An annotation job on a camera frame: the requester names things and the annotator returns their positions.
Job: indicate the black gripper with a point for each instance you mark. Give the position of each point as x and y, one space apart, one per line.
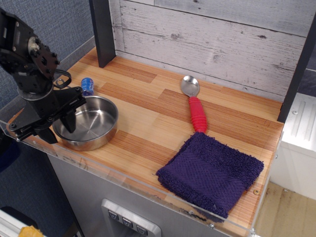
42 110

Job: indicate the stainless steel pan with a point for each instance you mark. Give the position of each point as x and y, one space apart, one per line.
96 125

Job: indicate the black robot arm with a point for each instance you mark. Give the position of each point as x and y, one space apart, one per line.
44 88

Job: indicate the small blue can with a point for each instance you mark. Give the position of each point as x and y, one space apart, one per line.
87 85

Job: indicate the silver cabinet with button panel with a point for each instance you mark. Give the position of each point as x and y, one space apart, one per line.
108 203

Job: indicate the purple folded towel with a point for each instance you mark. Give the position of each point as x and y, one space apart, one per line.
209 174

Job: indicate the white metal side cabinet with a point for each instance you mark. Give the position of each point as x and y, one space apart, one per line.
295 165

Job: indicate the dark left vertical post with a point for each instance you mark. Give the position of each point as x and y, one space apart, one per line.
103 31

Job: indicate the dark vertical post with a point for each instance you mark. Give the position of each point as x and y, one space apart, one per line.
103 31
299 72

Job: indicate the red handled metal spoon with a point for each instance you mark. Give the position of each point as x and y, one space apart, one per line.
190 87

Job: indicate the dark right vertical post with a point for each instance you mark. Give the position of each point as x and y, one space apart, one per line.
299 72

